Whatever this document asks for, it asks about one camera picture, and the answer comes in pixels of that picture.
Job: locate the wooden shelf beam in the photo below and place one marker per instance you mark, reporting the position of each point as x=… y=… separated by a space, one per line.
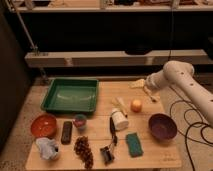
x=113 y=58

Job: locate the green plastic tray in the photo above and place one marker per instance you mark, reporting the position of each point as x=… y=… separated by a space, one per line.
x=71 y=96

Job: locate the black marker pen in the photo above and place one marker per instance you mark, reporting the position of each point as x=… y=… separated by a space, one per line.
x=113 y=131

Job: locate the orange bowl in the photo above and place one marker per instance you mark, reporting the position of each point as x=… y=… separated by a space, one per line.
x=44 y=126

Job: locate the brown grape bunch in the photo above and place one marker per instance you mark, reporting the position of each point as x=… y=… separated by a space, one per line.
x=83 y=150

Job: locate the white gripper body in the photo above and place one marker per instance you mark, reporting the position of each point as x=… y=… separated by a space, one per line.
x=155 y=81

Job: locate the green sponge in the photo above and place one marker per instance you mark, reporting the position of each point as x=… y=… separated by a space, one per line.
x=134 y=145

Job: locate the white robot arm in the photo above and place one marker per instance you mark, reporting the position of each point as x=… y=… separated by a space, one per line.
x=180 y=74

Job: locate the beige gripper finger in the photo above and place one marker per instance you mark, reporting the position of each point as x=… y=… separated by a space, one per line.
x=150 y=94
x=138 y=83

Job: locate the crumpled white cloth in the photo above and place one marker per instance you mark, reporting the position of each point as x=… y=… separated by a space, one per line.
x=48 y=148

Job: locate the white plastic bottle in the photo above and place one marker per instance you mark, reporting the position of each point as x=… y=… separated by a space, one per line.
x=120 y=121

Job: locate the purple bowl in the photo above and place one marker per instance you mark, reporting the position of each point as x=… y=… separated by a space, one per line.
x=162 y=127

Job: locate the pale banana toy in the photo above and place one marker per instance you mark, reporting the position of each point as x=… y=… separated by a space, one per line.
x=118 y=102

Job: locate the metal diagonal pole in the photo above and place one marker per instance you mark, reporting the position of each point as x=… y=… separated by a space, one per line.
x=33 y=46

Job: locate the orange fruit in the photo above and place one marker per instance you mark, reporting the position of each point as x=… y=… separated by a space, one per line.
x=136 y=105

